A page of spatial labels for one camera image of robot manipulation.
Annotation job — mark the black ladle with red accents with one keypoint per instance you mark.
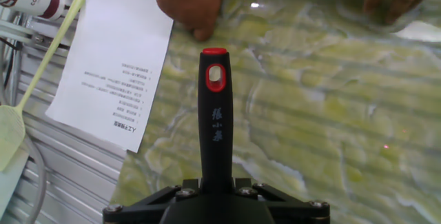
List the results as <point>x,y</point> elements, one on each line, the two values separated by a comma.
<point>215,141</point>

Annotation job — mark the white instruction paper sheet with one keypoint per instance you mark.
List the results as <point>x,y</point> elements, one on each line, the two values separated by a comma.
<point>113,45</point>

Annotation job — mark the green marble pattern mat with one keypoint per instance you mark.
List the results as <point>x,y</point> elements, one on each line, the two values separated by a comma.
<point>310,113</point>

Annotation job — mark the aluminium profile strut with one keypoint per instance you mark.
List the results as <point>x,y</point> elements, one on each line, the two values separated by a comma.
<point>17,31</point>

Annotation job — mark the yellow fly swatter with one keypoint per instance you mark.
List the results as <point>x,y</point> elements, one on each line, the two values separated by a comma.
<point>10,134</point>

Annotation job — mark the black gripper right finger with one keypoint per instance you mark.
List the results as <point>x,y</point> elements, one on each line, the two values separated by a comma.
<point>296,212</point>

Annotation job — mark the person's right hand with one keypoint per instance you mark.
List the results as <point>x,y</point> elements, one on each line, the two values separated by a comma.
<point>189,0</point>

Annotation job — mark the beige marble pattern board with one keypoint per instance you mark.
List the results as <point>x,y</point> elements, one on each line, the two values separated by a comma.
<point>10,186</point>

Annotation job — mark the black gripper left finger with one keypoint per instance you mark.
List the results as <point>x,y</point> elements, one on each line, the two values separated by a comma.
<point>138,210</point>

